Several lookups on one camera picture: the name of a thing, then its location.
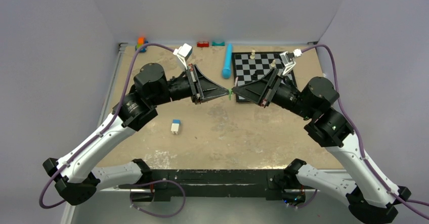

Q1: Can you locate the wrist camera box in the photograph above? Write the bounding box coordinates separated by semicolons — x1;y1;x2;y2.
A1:
173;43;193;71
279;49;302;77

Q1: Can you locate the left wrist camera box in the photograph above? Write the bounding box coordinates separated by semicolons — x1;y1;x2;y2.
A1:
173;43;193;71

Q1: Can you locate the blue cylinder tool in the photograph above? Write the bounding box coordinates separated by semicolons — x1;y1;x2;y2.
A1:
222;43;233;79

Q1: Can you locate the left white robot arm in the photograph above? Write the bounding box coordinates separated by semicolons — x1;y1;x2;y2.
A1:
43;63;229;205

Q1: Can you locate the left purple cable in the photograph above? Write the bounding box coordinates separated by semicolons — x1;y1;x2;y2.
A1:
38;42;177;209

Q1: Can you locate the red toy brick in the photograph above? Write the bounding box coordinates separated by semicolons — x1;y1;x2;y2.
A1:
196;40;210;48

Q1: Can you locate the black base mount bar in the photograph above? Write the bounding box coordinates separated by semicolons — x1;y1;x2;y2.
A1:
119;169;306;205

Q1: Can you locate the white chess pawn far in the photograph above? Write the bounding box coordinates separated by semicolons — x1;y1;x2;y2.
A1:
250;50;255;60

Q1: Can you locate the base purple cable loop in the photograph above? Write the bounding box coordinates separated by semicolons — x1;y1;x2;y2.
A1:
128;178;186;218

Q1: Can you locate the blue orange toy car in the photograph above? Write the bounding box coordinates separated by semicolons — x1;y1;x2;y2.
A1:
135;37;148;53

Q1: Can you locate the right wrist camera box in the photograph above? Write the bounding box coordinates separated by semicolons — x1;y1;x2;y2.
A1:
279;49;302;77

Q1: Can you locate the teal toy piece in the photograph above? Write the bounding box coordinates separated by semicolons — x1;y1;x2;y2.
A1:
211;40;225;47

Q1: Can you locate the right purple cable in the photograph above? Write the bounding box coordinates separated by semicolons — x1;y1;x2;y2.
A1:
300;44;429;220

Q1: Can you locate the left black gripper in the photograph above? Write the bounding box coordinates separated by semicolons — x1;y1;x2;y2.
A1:
150;63;229;106

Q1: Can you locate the aluminium frame rail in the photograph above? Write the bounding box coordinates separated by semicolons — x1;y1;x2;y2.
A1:
60;168;122;224

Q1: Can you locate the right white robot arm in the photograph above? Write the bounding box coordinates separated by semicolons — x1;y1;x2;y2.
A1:
232;69;411;223

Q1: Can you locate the black white chessboard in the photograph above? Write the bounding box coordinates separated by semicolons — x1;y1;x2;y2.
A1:
232;52;300;107

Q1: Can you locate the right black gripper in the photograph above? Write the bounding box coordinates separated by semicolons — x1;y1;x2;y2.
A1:
232;67;315;119

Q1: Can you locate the white blue toy brick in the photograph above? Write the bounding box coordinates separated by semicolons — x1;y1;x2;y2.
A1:
170;119;181;135

